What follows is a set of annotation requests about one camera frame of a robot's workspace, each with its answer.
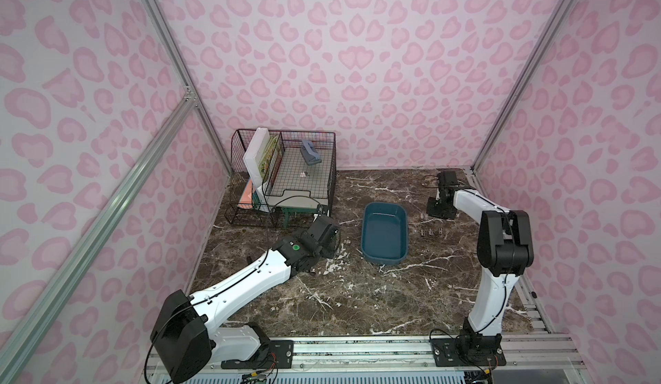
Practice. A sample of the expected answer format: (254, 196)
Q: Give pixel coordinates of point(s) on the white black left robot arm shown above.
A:
(190, 332)

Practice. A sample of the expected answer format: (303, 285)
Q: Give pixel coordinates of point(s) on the teal plastic storage box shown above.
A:
(384, 236)

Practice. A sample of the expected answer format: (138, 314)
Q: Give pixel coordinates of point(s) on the grey blue tape dispenser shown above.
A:
(309, 154)

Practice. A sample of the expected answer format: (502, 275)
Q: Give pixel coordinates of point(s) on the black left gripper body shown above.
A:
(327, 232)

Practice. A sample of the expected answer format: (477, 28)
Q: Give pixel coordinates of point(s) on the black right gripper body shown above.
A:
(441, 208)

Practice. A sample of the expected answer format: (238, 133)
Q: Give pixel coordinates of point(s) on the colourful picture book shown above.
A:
(270, 158)

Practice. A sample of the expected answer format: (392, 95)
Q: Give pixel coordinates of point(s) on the black wire mesh rack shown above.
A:
(245, 204)

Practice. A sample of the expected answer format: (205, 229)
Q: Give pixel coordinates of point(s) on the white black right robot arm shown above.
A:
(504, 250)

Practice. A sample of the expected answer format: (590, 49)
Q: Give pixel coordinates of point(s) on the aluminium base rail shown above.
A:
(528, 358)

